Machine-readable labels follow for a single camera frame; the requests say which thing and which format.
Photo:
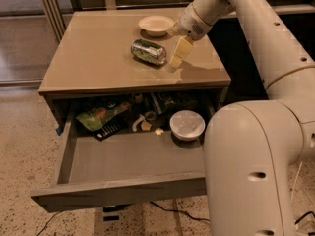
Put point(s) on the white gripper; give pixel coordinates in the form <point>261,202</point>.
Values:
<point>191,24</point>

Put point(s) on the green soda can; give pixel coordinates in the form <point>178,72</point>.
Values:
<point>149,52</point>

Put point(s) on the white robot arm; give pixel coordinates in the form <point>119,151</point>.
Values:
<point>250,145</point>

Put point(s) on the white bowl in drawer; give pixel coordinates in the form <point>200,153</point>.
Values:
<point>187,125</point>

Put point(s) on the grey open top drawer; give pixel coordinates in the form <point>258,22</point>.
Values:
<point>126,168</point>

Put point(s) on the white bowl on table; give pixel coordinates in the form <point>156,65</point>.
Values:
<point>156,26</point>

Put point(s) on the grey side table cabinet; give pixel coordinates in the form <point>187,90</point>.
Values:
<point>94,58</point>

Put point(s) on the white curved small object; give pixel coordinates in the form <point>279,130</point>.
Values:
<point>137,122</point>

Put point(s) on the small tan food piece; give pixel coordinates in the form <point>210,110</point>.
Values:
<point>145,126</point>

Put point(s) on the small cream food piece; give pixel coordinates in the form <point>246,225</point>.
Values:
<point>159,131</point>

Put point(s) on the black packet with stripes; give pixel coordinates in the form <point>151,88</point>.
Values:
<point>109,129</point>

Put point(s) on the green snack bag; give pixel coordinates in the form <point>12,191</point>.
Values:
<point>95,119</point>

